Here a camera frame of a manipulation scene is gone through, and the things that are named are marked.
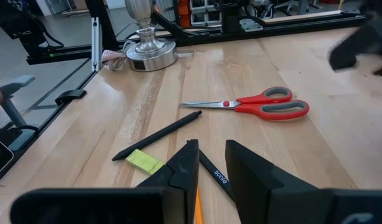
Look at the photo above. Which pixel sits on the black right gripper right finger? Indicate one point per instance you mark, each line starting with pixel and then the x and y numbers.
pixel 259 186

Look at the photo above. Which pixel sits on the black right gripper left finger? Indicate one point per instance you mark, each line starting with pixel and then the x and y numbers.
pixel 178 180

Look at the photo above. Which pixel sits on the orange pencil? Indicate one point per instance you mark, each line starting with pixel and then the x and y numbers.
pixel 198 208

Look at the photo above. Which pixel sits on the black pen white print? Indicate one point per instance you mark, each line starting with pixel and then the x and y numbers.
pixel 156 136
pixel 217 175

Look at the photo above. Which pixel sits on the yellow-green sticky note pad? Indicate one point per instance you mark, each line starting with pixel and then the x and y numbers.
pixel 144 161

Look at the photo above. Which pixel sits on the background black robot arm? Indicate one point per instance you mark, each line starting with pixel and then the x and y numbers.
pixel 23 18

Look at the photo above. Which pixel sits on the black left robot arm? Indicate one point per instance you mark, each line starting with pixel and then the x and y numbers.
pixel 231 18

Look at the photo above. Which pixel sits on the silver lamp base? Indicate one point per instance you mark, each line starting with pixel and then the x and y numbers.
pixel 147 46

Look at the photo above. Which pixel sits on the silver aluminium extrusion piece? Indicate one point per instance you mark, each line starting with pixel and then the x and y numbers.
pixel 96 43

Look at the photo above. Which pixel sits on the shelf with orange white bins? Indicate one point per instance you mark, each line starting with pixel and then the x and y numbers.
pixel 184 12

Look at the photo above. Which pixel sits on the black table edge bracket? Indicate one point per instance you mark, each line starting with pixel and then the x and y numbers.
pixel 69 96

